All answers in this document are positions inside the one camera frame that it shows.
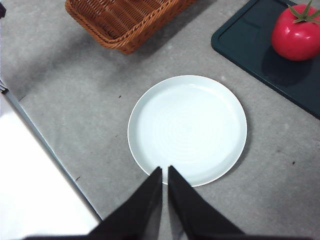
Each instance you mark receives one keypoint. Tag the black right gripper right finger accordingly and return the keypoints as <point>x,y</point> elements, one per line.
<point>195,215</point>

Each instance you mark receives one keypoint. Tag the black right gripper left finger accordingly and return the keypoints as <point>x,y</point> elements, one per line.
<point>140,212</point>

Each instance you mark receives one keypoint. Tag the red tomato with green stem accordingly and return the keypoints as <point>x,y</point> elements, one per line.
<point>292,37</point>

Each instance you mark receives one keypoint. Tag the white round plate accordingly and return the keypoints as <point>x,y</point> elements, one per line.
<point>187,130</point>

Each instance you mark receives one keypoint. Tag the white platform surface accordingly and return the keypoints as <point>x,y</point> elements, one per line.
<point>30,175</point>

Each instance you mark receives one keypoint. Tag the dark rectangular tray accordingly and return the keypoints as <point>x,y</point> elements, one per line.
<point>242,42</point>

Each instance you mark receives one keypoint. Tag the brown wicker basket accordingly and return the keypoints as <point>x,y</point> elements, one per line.
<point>125,22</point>

